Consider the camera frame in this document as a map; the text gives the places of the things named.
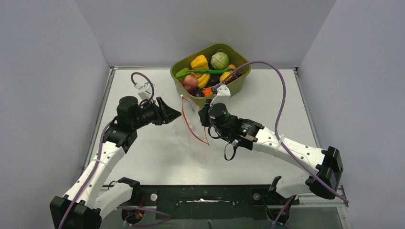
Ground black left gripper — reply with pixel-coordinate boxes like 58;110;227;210
132;97;181;129

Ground clear zip bag orange zipper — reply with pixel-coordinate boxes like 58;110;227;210
172;94;219;168

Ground pink toy peach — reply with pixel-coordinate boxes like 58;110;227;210
183;74;198;88

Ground green toy chili pepper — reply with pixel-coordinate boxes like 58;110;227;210
192;68;234;74

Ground yellow toy bell pepper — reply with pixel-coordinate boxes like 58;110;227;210
190;55;209;70

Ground green toy cabbage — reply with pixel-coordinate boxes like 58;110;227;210
211;52;230;70

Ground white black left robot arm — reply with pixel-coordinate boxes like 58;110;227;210
50;96;181;229

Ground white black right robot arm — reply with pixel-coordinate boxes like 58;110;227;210
198;100;344;204

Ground dark red toy fruit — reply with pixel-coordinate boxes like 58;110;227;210
183;84;195;95

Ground yellow toy banana bunch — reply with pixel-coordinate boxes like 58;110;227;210
195;73;211;88

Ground dark purple toy grapes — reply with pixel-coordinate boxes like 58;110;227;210
224;72;241;84

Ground olive green plastic bin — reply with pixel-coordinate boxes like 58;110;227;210
170;43;251;106

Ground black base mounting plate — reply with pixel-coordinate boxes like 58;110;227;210
123;185;299;223

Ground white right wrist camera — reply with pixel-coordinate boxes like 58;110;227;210
210;84;231;106

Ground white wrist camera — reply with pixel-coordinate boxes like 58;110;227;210
210;84;231;106
134;82;154;100

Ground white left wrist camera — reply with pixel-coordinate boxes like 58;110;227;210
134;82;154;100

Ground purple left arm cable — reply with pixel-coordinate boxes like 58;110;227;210
58;72;156;229

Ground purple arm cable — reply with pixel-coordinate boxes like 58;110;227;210
215;61;350;204
58;72;156;229

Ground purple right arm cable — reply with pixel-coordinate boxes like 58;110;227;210
215;61;350;204

